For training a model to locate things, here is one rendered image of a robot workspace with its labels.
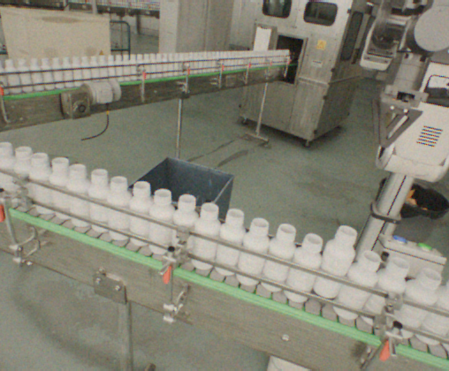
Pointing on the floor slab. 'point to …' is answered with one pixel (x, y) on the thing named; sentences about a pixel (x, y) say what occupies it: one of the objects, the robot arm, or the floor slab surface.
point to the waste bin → (407, 228)
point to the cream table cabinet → (54, 34)
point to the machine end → (311, 64)
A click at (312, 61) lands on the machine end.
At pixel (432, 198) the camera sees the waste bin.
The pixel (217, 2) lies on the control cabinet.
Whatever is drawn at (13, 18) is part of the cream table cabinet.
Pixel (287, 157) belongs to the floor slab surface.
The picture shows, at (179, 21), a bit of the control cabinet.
